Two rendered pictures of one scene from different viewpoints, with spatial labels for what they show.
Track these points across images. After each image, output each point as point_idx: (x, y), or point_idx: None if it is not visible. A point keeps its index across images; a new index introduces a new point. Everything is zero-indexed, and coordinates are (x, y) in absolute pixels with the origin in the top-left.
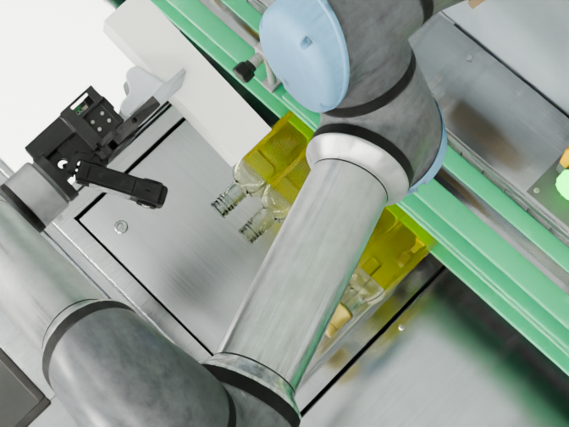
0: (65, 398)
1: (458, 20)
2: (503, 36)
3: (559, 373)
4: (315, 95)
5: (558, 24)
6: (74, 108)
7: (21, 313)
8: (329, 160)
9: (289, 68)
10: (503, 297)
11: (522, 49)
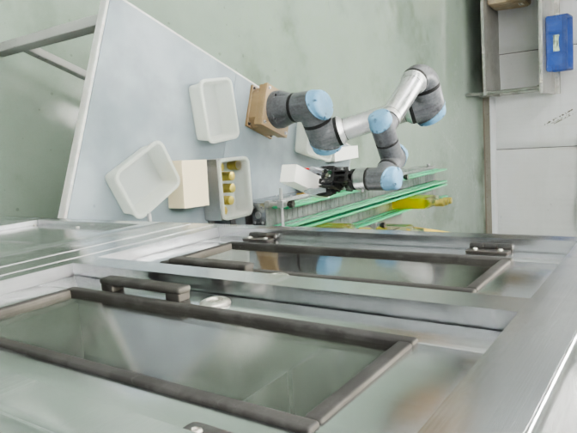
0: (427, 70)
1: (264, 196)
2: (273, 182)
3: None
4: (331, 105)
5: (280, 155)
6: (327, 178)
7: (411, 82)
8: (343, 119)
9: (324, 105)
10: (344, 215)
11: (277, 180)
